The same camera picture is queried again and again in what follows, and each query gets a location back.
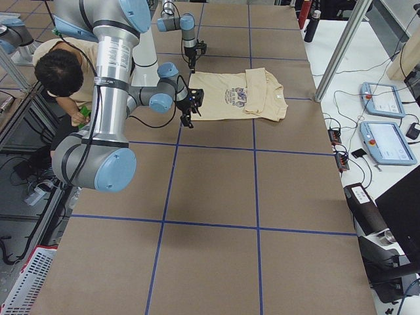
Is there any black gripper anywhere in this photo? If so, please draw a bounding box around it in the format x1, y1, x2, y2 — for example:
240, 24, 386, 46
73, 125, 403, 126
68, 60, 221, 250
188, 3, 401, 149
178, 88, 204, 129
183, 39, 207, 73

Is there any beige printed t-shirt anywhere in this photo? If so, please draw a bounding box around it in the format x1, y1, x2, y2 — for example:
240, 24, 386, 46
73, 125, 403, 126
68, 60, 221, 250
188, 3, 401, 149
189, 68, 288, 122

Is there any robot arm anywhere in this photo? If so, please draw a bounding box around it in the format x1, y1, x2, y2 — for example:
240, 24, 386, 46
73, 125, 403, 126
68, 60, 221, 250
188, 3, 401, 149
52, 1, 204, 192
157, 1, 207, 74

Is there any green object in hand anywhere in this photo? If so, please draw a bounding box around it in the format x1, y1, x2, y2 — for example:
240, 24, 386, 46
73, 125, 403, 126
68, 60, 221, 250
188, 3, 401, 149
77, 106, 91, 129

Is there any seated person in beige shirt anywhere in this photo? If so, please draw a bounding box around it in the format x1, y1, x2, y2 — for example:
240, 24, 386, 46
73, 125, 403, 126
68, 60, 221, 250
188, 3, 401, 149
33, 37, 98, 156

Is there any red cylindrical bottle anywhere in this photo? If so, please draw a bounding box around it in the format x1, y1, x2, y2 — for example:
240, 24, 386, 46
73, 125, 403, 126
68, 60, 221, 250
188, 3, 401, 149
298, 0, 312, 30

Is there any black steel-capped water bottle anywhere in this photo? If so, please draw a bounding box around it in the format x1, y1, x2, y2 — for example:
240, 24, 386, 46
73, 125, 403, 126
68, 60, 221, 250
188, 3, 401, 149
304, 10, 322, 43

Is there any far teach pendant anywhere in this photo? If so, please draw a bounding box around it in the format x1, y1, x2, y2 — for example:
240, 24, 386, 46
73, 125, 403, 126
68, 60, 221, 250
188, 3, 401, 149
360, 82, 406, 119

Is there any teach pendant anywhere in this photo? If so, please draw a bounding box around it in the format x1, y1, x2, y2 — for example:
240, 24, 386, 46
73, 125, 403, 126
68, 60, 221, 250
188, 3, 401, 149
360, 121, 417, 166
360, 82, 406, 119

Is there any near teach pendant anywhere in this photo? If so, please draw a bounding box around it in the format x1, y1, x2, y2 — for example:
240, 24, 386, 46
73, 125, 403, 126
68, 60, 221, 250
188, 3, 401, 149
360, 121, 417, 166

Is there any black monitor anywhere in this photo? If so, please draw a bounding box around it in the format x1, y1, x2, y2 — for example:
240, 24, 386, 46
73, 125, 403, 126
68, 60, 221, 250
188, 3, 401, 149
375, 167, 419, 262

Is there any white perforated plastic basket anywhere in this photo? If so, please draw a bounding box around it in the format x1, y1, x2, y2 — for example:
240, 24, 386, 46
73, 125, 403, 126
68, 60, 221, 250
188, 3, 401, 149
1, 245, 57, 314

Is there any aluminium frame post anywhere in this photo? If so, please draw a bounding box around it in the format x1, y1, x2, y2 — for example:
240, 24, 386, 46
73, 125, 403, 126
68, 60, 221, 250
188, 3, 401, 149
314, 0, 372, 103

